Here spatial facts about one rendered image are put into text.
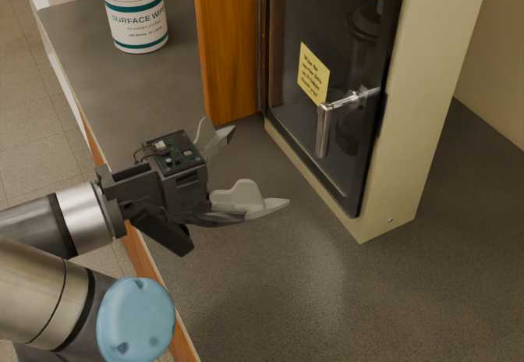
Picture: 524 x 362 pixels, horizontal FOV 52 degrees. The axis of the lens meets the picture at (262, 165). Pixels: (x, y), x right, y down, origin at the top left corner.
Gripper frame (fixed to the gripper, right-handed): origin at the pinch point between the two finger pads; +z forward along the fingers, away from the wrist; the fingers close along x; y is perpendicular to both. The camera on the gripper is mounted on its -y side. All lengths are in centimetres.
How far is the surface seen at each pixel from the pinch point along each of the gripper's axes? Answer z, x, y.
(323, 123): 8.9, -0.2, 3.6
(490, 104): 58, 11, -19
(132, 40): 0, 64, -17
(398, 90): 16.1, -4.7, 9.5
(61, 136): -19, 161, -115
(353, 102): 13.3, -0.1, 5.4
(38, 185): -34, 135, -115
